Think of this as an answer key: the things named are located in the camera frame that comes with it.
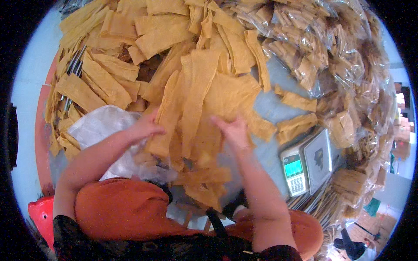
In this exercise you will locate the person's right hand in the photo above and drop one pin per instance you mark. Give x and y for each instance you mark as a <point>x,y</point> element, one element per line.
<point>235,132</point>

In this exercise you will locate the person's left hand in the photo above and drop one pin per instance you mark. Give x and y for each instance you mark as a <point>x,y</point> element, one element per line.
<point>146,126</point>

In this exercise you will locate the person's right fingers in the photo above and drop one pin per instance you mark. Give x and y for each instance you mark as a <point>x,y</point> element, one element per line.
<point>226,124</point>

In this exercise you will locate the person's left fingers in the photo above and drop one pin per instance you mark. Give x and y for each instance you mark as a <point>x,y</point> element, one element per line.
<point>156,128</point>

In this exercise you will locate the bundle of yellow beancurd strips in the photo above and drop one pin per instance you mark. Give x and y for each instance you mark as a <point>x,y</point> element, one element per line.
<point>196,156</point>

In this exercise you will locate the white plastic sack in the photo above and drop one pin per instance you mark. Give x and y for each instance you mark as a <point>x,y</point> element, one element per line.
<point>101,127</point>

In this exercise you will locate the heap of loose beancurd sheets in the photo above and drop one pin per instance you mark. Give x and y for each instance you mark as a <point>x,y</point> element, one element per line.
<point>183,58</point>

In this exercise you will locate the person's legs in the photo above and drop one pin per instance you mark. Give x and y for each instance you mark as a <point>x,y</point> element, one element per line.
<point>124,208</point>

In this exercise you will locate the white digital weighing scale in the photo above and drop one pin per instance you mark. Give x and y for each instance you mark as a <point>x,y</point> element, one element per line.
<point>305,163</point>

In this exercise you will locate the wooden stool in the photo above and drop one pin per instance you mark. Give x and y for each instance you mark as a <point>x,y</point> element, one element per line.
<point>192,217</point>

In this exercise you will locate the metal rack bars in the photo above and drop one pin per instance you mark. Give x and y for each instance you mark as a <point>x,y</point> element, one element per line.
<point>74,67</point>

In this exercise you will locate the orange table rim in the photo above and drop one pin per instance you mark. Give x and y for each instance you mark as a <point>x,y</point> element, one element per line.
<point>41,137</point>

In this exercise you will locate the person's body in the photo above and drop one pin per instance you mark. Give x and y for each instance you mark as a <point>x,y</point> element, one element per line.
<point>147,248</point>

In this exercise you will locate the heap of bagged beancurd packets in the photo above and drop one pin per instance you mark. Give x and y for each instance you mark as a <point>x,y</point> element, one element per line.
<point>343,75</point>

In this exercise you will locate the red plastic stool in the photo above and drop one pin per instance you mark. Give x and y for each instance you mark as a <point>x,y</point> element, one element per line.
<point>42,217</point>

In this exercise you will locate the green bag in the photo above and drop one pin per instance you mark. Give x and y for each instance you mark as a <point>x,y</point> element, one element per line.
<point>372,207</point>

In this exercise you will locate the stack of cardboard boxes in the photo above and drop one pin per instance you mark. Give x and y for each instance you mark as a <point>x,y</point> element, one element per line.
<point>403,127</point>

